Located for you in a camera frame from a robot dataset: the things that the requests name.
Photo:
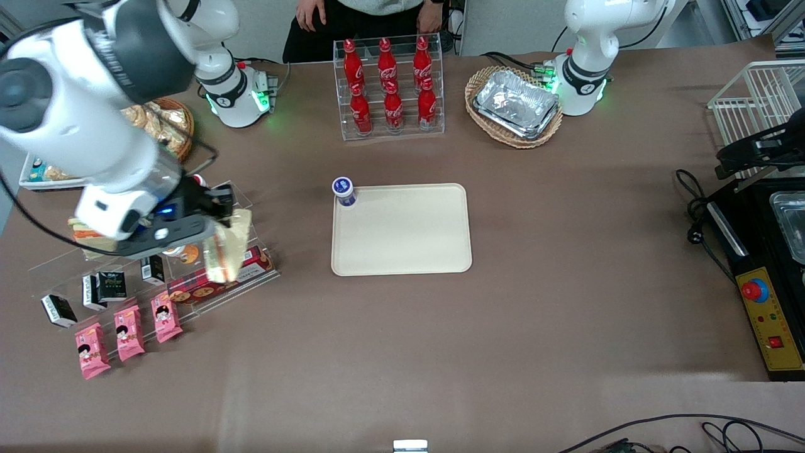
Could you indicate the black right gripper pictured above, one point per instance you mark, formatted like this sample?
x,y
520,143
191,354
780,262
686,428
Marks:
x,y
187,202

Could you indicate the sandwich with orange filling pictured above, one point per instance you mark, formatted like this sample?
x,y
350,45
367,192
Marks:
x,y
229,248

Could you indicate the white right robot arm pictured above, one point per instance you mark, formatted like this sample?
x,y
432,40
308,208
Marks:
x,y
75,126

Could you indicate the wrapped sandwich with pale bread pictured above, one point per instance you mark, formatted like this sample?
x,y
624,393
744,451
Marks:
x,y
88,237

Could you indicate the beige plastic tray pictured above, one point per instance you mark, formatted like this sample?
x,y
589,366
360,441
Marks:
x,y
402,233

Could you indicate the white rectangular plastic tray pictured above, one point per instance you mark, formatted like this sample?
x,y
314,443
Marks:
x,y
31,184

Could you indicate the aluminium foil tray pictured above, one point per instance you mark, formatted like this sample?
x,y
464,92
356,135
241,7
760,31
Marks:
x,y
516,104

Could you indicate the person right hand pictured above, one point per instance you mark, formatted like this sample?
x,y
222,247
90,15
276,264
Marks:
x,y
311,14

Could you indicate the person left hand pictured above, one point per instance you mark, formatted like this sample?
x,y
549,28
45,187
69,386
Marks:
x,y
431,19

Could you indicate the red lid cup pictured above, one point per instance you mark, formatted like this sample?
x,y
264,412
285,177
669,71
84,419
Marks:
x,y
200,180

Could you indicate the clear acrylic tiered stand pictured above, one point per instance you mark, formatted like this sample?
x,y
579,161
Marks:
x,y
251,251

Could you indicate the orange lid cup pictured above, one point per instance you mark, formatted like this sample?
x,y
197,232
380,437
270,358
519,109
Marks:
x,y
185,255

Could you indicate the brown wicker basket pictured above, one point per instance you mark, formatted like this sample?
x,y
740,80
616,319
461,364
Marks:
x,y
186,141

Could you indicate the clear bag of crackers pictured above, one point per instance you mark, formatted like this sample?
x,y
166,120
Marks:
x,y
170,143
175,121
149,119

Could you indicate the red cookie box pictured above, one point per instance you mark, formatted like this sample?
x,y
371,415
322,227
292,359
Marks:
x,y
195,290

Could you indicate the pink snack pack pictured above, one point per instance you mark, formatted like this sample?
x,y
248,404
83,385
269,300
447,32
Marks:
x,y
129,333
166,318
92,352

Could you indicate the blue lid cup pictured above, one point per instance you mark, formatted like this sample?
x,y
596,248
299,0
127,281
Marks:
x,y
343,189

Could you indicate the black and white drink carton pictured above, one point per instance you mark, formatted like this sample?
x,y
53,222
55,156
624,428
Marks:
x,y
59,311
92,294

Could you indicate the red cola bottle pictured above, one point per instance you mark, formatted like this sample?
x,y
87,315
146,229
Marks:
x,y
393,111
387,63
427,107
422,60
360,112
353,63

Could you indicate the clear bag of puffed snacks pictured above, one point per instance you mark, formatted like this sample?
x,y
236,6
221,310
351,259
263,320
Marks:
x,y
55,173

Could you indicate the seated person in dark trousers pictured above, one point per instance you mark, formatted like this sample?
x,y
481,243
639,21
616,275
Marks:
x,y
365,25

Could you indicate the clear acrylic bottle rack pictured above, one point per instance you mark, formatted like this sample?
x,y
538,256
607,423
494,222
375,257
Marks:
x,y
440,94

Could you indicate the light wicker basket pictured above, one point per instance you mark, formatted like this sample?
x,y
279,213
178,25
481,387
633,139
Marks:
x,y
478,119

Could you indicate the small white block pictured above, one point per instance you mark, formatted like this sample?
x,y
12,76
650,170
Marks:
x,y
410,447

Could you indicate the black machine with yellow panel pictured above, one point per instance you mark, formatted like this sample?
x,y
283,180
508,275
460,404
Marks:
x,y
755,245

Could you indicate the black clamp device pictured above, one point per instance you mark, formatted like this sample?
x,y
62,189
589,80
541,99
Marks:
x,y
755,154

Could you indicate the red emergency stop button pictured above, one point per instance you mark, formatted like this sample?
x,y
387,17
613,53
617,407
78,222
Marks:
x,y
755,290

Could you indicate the clear glass dish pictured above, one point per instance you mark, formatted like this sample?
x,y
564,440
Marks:
x,y
791,220

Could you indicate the aluminium frame shelf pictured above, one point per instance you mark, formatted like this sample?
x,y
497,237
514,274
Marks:
x,y
764,19

